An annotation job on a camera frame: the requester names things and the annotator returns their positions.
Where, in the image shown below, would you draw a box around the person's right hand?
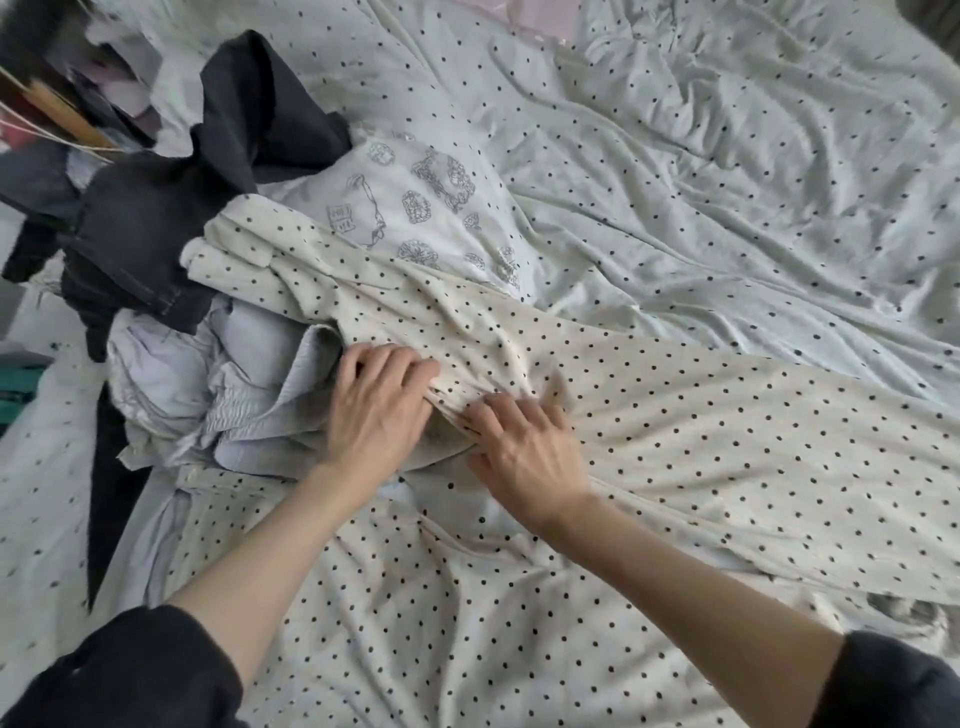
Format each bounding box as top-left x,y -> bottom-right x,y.
459,390 -> 599,542

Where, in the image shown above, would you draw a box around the person's left hand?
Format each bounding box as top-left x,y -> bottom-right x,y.
322,342 -> 446,497

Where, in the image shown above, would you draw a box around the cream polka dot trousers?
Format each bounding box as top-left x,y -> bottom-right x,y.
157,192 -> 960,728

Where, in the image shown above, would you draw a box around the light grey smocked garment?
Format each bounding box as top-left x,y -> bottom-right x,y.
90,292 -> 474,617

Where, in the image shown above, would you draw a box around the cream patterned pyjama top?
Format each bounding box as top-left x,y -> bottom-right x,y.
258,132 -> 549,302

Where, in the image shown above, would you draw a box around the dark grey jeans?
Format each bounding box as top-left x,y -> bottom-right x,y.
85,420 -> 152,614

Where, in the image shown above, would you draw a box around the dark denim jeans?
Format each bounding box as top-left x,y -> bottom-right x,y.
0,30 -> 357,362

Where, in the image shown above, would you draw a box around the person's left forearm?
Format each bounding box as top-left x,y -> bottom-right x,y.
168,462 -> 377,692

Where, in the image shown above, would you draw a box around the person's right forearm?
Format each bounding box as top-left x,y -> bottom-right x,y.
547,495 -> 849,728

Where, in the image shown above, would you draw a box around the person's black left sleeve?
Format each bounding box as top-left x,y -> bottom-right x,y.
0,603 -> 254,728

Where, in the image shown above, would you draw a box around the person's black sleeve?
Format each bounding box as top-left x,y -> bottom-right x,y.
0,603 -> 254,728
810,630 -> 960,728

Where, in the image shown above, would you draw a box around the white dotted bed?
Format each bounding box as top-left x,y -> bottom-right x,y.
0,0 -> 960,728

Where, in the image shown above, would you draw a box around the person's black right sleeve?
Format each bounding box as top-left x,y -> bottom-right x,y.
810,630 -> 960,728

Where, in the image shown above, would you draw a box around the green object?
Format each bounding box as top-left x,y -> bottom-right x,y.
0,348 -> 54,437

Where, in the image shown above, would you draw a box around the dark side table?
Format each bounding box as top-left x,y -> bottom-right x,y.
0,63 -> 122,152

